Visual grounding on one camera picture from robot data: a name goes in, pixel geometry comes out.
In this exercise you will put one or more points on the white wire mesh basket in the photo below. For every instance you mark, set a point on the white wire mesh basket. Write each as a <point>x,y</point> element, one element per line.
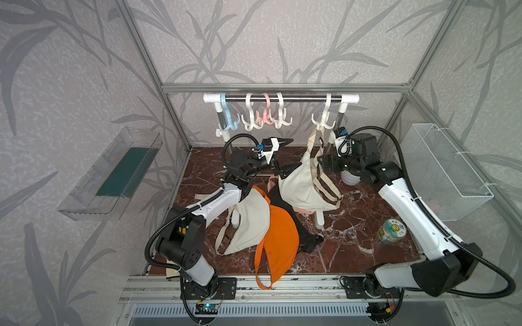
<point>441,175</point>

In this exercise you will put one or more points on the cream crescent bag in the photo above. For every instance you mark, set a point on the cream crescent bag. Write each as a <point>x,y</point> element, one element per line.
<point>254,223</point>

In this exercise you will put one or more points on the white plastic hook right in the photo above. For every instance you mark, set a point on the white plastic hook right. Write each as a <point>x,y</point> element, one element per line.
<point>321,124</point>

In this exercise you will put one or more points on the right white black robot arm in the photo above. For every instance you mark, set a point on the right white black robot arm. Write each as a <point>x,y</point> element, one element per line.
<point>449,261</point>

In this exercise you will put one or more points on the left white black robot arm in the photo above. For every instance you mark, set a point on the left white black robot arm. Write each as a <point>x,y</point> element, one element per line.
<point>180,242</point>

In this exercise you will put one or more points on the cream bag with brown-striped strap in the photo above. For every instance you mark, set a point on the cream bag with brown-striped strap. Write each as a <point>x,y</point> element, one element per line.
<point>308,187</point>

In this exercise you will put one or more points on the round green-label tin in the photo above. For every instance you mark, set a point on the round green-label tin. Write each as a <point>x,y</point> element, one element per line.
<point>392,231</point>

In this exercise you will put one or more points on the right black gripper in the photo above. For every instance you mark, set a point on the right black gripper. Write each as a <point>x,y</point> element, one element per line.
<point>325,162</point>

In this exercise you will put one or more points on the pink plastic hook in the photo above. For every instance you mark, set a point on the pink plastic hook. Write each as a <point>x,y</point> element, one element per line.
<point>266,117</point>

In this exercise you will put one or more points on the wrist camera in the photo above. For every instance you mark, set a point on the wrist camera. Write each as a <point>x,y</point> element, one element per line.
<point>342,141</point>
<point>269,147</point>

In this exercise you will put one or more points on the white plastic hook left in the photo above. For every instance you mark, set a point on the white plastic hook left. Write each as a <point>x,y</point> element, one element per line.
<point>252,122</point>

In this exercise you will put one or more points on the white pot with artificial plant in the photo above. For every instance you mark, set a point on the white pot with artificial plant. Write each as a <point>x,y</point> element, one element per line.
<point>350,179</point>

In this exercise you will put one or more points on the blue plastic hook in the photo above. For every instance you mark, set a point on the blue plastic hook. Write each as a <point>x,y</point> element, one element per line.
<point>229,123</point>

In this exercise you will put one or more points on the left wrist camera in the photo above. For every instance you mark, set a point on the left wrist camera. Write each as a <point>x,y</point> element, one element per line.
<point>269,147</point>

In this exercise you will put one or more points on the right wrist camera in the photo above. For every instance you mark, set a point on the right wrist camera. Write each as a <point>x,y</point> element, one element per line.
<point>342,141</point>

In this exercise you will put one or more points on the aluminium front rail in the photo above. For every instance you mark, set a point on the aluminium front rail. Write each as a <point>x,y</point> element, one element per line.
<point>290,288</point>

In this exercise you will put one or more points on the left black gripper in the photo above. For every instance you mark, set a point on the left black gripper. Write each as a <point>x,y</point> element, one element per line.
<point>272,169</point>

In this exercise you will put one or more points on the white and steel clothes rack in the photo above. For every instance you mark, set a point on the white and steel clothes rack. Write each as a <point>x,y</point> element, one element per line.
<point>285,171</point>

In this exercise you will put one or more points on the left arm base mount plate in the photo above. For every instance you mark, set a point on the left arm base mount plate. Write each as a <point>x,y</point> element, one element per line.
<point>219,288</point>

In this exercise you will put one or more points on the black bag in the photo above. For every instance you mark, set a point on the black bag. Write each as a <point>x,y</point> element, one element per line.
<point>308,242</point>

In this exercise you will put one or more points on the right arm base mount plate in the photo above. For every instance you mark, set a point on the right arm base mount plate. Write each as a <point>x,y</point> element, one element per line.
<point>360,288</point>

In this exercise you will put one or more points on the white plastic hook middle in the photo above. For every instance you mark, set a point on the white plastic hook middle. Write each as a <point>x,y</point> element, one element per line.
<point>280,120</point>

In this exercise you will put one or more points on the clear acrylic wall shelf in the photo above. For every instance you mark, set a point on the clear acrylic wall shelf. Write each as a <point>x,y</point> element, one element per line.
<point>105,191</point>

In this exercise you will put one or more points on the white plastic hook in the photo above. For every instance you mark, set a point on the white plastic hook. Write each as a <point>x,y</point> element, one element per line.
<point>252,122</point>
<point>321,124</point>
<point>280,120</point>

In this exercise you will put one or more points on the orange crescent bag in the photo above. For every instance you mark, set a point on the orange crescent bag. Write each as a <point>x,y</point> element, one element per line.
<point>281,243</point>

